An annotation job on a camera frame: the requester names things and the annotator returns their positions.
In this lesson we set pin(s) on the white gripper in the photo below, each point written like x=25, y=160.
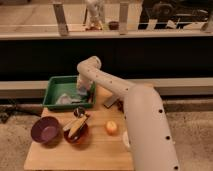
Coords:
x=83, y=84

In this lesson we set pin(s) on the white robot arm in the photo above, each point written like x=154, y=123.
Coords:
x=150, y=138

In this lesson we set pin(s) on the green plastic tray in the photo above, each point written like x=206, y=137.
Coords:
x=59, y=86

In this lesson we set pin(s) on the white cloth in tray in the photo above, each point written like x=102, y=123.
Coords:
x=66, y=99

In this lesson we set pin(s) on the small dark round object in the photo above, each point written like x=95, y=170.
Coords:
x=79, y=112

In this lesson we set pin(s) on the red-brown bowl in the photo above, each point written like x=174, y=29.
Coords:
x=79, y=137

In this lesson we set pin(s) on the orange fruit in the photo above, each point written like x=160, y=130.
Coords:
x=111, y=127

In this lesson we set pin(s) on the purple bowl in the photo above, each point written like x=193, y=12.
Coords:
x=46, y=130

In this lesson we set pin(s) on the background dark bowl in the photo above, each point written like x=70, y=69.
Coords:
x=113, y=25

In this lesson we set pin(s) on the left metal post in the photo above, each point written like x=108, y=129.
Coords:
x=60, y=18

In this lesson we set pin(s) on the metal post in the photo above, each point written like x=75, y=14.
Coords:
x=123, y=15
x=60, y=18

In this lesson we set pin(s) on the right metal post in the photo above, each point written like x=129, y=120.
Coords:
x=123, y=15

